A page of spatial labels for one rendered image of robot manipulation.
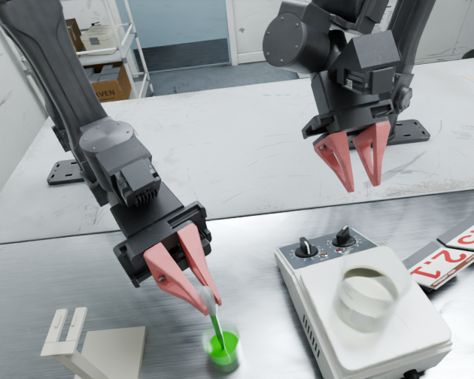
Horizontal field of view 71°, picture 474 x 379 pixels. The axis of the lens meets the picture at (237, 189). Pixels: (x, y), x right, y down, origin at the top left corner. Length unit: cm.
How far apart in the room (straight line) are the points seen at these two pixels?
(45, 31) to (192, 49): 291
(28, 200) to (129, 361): 42
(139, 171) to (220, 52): 304
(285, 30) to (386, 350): 35
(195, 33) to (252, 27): 51
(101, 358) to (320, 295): 29
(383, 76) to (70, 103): 35
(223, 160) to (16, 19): 42
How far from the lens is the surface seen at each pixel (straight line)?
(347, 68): 40
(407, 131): 79
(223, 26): 325
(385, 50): 39
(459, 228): 62
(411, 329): 40
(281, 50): 41
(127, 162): 32
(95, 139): 38
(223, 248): 54
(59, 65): 44
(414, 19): 66
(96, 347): 51
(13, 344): 58
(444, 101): 94
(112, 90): 251
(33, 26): 44
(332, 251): 47
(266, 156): 70
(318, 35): 42
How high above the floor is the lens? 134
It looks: 44 degrees down
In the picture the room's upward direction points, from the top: 7 degrees counter-clockwise
